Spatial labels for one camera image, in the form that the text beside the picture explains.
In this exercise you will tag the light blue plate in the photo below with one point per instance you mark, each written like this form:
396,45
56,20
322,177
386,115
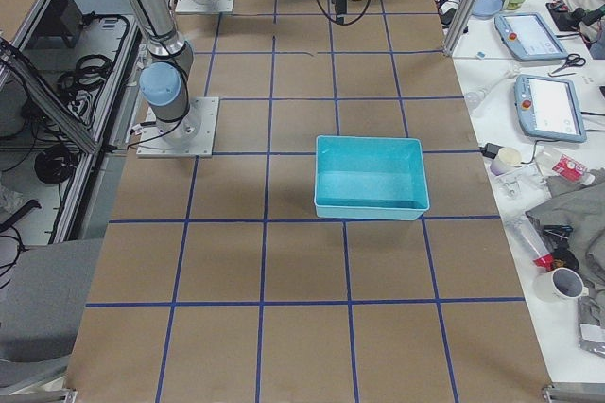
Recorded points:
486,9

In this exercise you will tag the turquoise plastic bin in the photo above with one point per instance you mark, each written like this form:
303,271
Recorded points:
370,178

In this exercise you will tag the upper blue teach pendant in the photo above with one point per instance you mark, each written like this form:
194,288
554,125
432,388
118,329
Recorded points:
528,37

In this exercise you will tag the blue teach pendant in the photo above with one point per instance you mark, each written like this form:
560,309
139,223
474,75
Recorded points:
549,108
528,37

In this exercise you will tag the lower blue teach pendant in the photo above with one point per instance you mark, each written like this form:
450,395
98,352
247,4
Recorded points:
549,108

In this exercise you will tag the black scissors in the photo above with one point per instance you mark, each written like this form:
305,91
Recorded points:
572,60

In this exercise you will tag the grey cloth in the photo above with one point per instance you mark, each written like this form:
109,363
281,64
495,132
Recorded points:
581,207

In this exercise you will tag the white mug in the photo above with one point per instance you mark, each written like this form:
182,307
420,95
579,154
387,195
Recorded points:
558,285

